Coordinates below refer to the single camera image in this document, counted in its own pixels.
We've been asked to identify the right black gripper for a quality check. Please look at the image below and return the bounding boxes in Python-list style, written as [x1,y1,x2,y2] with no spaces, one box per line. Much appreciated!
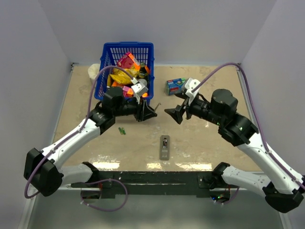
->
[165,90,224,125]

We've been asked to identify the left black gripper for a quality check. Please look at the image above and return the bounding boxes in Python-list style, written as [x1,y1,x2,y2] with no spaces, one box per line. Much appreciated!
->
[113,94,157,122]

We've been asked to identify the grey remote control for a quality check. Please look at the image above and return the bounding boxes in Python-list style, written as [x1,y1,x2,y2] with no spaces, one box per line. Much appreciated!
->
[159,135,170,160]

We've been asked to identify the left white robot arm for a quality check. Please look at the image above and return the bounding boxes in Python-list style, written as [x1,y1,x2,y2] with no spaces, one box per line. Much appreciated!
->
[24,87,157,197]

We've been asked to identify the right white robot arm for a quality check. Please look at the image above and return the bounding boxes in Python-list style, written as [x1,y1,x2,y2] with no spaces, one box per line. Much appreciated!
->
[165,89,305,213]

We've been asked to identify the sponge pack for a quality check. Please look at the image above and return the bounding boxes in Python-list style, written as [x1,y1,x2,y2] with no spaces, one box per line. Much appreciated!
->
[164,78,186,96]

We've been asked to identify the dark sauce bottle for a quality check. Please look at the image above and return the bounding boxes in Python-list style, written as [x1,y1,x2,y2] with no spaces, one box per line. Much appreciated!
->
[138,62,149,80]

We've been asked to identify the yellow chips bag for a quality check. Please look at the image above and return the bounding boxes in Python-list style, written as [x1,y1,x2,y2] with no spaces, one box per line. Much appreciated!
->
[109,68,138,85]

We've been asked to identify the pink orange snack box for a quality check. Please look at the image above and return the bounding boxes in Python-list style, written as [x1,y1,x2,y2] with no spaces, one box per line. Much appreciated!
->
[117,52,140,71]

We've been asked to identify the white paper roll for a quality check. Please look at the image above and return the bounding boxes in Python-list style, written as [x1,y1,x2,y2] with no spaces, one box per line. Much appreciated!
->
[87,63,100,87]

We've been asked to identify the blue plastic basket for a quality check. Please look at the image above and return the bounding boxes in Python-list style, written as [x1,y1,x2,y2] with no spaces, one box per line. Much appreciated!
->
[94,42,154,104]

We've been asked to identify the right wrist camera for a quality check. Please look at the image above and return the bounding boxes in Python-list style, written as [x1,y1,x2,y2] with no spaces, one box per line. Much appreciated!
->
[182,78,200,105]

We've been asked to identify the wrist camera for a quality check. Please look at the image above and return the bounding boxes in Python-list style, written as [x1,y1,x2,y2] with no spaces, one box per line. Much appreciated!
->
[182,78,200,105]
[131,78,148,98]

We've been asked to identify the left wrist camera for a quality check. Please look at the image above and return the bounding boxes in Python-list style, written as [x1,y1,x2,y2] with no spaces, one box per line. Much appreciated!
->
[131,78,148,98]

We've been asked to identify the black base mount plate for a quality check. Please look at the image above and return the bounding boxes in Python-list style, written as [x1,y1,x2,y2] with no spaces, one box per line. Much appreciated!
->
[81,170,239,200]

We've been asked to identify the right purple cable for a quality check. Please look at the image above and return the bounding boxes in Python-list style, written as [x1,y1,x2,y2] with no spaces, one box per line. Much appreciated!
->
[192,62,305,189]

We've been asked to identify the purple cable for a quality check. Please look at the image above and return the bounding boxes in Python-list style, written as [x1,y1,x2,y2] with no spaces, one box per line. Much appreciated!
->
[192,62,305,189]
[24,66,136,199]

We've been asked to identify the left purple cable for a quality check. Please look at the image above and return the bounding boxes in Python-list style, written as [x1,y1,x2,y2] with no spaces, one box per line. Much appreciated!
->
[24,66,136,199]

